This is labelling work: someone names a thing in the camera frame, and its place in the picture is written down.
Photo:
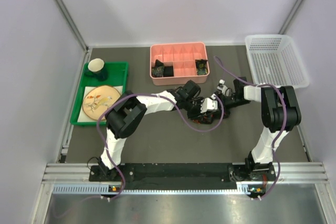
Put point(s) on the green plastic tray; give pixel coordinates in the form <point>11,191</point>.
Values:
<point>117,78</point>

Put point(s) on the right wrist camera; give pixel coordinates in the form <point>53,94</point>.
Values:
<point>221,87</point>

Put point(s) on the black orange floral tie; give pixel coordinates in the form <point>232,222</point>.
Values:
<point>205,118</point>

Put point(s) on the round painted wooden plate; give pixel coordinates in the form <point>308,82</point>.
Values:
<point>99,102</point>

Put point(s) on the grey slotted cable duct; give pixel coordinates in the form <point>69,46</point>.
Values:
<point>81,189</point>

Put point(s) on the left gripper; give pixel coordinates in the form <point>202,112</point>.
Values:
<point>197,114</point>

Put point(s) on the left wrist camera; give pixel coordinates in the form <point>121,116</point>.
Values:
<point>209,104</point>

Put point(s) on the rolled dark floral tie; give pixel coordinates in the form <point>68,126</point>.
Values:
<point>157,71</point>

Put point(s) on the pink divided organizer box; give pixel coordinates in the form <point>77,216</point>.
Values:
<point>182,57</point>

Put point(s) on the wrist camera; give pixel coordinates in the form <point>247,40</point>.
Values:
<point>209,104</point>
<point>221,87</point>

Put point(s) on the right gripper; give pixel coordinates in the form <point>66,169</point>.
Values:
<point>226,111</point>

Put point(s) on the rolled navy yellow floral tie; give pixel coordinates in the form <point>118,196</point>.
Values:
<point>201,67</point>

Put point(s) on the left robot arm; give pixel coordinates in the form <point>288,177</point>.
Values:
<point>125,116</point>

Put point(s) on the aluminium frame rail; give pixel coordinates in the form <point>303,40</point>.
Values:
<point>71,24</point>

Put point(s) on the white perforated plastic basket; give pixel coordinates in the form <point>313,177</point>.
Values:
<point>274,59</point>

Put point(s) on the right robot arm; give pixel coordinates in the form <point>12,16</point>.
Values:
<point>280,113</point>

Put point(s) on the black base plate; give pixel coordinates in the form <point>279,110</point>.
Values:
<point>191,176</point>

